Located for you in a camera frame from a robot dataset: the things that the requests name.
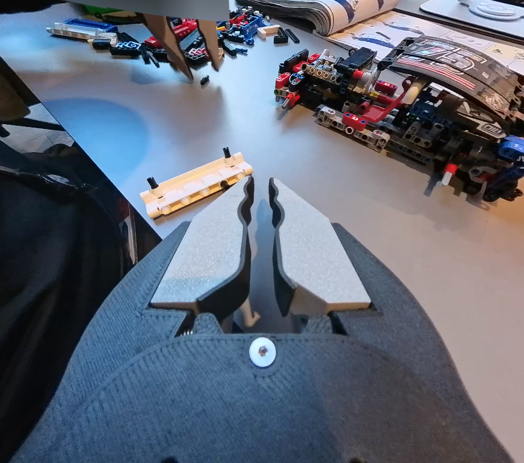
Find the open instruction booklet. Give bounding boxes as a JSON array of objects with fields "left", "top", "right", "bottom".
[{"left": 327, "top": 11, "right": 524, "bottom": 75}]

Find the person's dark clothing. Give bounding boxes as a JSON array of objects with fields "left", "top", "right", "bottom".
[{"left": 0, "top": 136, "right": 164, "bottom": 463}]

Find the building brick toy car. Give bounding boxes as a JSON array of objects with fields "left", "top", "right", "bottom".
[{"left": 272, "top": 35, "right": 524, "bottom": 202}]

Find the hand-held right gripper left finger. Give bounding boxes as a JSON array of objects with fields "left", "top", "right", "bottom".
[{"left": 150, "top": 177, "right": 255, "bottom": 320}]

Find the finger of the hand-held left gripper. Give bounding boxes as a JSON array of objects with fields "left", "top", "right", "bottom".
[
  {"left": 196, "top": 19, "right": 225, "bottom": 72},
  {"left": 143, "top": 13, "right": 195, "bottom": 81}
]

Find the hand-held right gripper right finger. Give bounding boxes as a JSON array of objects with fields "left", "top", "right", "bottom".
[{"left": 268, "top": 178, "right": 373, "bottom": 318}]

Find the white building brick panel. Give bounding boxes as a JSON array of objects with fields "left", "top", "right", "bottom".
[{"left": 140, "top": 148, "right": 254, "bottom": 220}]

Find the pile of loose building pieces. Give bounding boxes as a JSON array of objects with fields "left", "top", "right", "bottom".
[{"left": 46, "top": 7, "right": 301, "bottom": 69}]

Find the rolled instruction booklet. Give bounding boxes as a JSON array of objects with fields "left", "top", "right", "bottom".
[{"left": 229, "top": 0, "right": 404, "bottom": 37}]

